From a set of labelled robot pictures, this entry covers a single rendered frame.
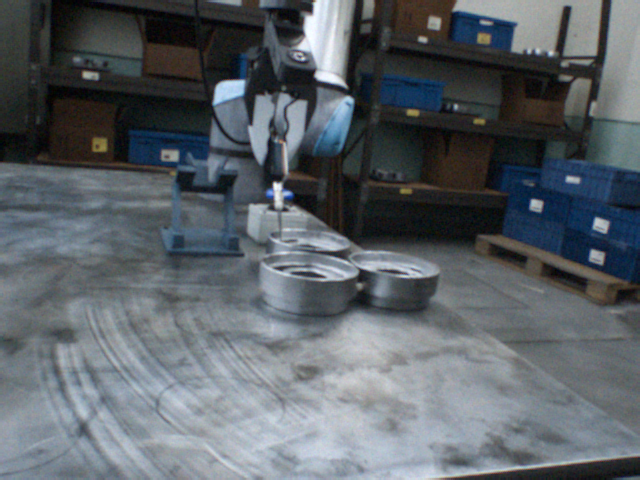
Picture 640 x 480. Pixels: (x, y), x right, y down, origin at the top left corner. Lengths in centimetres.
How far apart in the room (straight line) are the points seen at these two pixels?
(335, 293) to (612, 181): 386
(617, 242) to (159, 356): 396
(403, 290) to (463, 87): 484
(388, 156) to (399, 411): 477
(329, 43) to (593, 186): 343
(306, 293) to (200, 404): 22
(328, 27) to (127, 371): 88
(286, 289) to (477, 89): 499
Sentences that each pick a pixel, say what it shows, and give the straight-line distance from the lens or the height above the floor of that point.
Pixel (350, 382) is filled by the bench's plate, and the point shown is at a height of 80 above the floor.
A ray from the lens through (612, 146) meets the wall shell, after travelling 574.
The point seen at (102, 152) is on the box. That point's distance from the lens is 422.
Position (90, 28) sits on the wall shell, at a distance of 471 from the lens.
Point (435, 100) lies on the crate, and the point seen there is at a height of 108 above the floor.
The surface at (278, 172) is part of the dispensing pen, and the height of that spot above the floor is 92.
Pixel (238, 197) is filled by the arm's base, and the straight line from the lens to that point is 122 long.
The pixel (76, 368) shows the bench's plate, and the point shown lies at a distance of 52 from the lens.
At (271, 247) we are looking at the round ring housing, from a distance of 79.
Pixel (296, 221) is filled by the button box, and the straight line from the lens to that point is 93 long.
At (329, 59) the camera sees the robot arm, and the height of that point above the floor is 108.
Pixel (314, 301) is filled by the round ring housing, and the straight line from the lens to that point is 64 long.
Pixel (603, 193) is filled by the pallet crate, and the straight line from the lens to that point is 446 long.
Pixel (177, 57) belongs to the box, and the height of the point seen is 114.
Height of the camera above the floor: 102
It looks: 12 degrees down
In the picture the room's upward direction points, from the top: 7 degrees clockwise
